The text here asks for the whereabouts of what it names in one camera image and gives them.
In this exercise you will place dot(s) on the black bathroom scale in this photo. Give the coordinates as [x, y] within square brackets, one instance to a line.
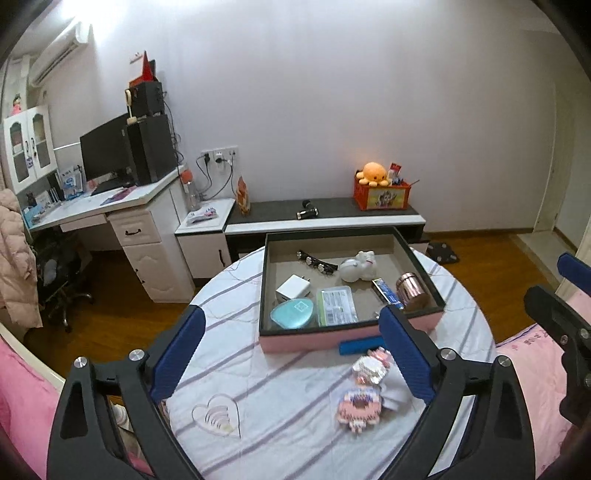
[441, 253]

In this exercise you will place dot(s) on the pink quilt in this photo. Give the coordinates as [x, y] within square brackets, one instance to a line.
[29, 396]

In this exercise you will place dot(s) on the red cartoon storage crate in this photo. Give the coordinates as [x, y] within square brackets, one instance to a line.
[395, 197]

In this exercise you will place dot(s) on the blue gold rectangular box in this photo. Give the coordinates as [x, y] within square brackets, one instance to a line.
[386, 294]

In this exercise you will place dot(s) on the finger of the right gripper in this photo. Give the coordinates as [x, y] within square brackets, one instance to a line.
[575, 271]

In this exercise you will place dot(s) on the pink puffer jacket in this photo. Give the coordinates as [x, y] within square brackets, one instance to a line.
[19, 294]

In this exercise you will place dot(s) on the low black white cabinet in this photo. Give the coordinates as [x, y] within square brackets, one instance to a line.
[247, 233]

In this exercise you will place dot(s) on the black speaker box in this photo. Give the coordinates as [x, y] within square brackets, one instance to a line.
[145, 99]

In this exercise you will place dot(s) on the black rhinestone hair clip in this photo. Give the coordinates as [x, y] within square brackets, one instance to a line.
[322, 266]

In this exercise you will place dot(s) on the teal egg shaped case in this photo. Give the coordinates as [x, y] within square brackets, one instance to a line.
[293, 314]

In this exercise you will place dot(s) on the orange octopus plush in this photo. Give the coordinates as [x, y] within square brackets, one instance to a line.
[373, 174]

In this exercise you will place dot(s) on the rose gold metal tin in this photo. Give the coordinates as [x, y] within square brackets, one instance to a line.
[411, 292]

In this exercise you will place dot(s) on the black computer tower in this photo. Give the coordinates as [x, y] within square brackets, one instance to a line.
[150, 150]

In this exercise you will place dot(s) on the white striped table cloth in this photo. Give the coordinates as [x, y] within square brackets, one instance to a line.
[242, 413]

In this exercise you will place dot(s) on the black computer monitor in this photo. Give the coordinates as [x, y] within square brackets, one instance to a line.
[104, 150]

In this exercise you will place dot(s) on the white astronaut figurine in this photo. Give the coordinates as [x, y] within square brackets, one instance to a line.
[362, 267]

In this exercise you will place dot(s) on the white desk with drawers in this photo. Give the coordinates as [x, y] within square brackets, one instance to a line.
[144, 223]

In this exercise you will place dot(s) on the clear bottle red cap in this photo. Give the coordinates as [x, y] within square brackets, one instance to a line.
[191, 193]

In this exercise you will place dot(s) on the white glass door cabinet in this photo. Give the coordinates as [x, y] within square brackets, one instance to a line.
[28, 147]

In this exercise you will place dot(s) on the black office chair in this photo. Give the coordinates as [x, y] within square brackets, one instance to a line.
[61, 262]

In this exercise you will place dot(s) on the pink black storage box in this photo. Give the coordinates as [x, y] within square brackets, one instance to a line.
[321, 288]

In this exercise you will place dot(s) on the blue oblong case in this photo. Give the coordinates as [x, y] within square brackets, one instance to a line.
[361, 346]

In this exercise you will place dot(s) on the white bedside cabinet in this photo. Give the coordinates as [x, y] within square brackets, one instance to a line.
[202, 240]

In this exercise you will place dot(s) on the orange snack bag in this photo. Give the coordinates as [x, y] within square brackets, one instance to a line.
[242, 197]

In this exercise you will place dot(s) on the pink brick figure small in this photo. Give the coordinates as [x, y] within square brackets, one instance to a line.
[372, 368]

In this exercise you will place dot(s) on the wall air conditioner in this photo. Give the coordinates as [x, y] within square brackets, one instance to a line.
[71, 39]

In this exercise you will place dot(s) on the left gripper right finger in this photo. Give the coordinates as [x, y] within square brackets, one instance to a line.
[497, 442]

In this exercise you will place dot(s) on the white wall power strip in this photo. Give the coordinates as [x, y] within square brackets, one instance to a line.
[222, 155]

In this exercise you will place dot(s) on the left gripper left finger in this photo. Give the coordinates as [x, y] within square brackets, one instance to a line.
[85, 442]

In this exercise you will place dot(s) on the clear plastic box green label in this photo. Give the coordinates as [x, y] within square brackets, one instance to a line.
[336, 307]

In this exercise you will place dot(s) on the white usb charger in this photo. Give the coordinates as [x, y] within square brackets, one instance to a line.
[293, 288]

